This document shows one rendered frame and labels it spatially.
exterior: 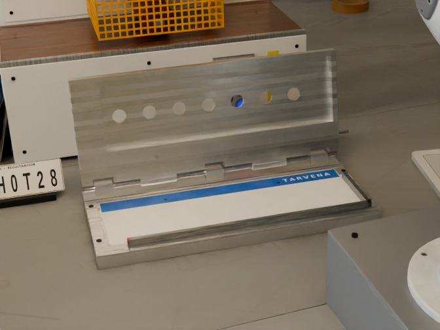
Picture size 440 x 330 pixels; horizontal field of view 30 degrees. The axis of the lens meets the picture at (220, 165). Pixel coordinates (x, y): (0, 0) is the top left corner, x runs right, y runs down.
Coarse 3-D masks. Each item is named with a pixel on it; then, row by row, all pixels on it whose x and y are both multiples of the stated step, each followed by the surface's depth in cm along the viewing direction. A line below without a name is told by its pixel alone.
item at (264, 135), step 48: (96, 96) 129; (144, 96) 132; (192, 96) 133; (336, 96) 138; (96, 144) 130; (144, 144) 134; (192, 144) 134; (240, 144) 136; (288, 144) 138; (336, 144) 140
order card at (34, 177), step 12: (0, 168) 135; (12, 168) 135; (24, 168) 136; (36, 168) 136; (48, 168) 136; (60, 168) 137; (0, 180) 135; (12, 180) 135; (24, 180) 136; (36, 180) 136; (48, 180) 136; (60, 180) 137; (0, 192) 135; (12, 192) 135; (24, 192) 136; (36, 192) 136
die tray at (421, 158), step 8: (416, 152) 146; (424, 152) 146; (432, 152) 146; (416, 160) 144; (424, 160) 143; (432, 160) 143; (424, 168) 141; (432, 168) 141; (424, 176) 140; (432, 176) 138; (432, 184) 136
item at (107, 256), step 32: (288, 160) 140; (320, 160) 141; (96, 192) 133; (128, 192) 134; (160, 192) 133; (96, 224) 125; (288, 224) 123; (320, 224) 124; (352, 224) 126; (96, 256) 117; (128, 256) 118; (160, 256) 120
